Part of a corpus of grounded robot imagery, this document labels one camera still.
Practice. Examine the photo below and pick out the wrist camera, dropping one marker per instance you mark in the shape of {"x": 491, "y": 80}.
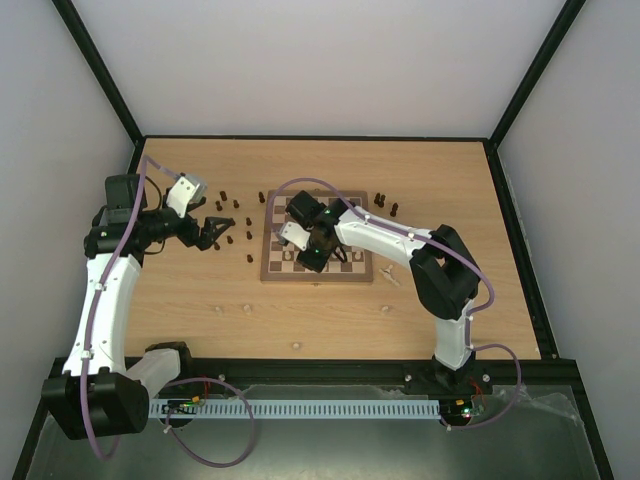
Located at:
{"x": 187, "y": 190}
{"x": 292, "y": 232}

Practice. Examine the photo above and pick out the wooden chess board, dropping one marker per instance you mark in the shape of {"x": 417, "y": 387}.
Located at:
{"x": 313, "y": 212}

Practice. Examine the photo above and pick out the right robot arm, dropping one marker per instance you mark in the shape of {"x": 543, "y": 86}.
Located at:
{"x": 439, "y": 267}

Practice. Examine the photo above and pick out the black frame rail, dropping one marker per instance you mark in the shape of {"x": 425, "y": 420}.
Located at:
{"x": 413, "y": 377}

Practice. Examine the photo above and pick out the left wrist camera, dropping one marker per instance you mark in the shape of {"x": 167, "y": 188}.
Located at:
{"x": 187, "y": 190}

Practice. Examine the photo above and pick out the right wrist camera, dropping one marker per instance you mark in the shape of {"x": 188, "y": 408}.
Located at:
{"x": 292, "y": 232}

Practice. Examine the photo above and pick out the white slotted cable duct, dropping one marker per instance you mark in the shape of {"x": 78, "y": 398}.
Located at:
{"x": 299, "y": 409}

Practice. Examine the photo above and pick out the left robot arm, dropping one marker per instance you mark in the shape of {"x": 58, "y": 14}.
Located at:
{"x": 96, "y": 393}

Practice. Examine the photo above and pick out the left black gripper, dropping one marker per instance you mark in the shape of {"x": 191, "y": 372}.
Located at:
{"x": 205, "y": 240}

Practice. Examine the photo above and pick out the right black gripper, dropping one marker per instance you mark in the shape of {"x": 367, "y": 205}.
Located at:
{"x": 310, "y": 258}

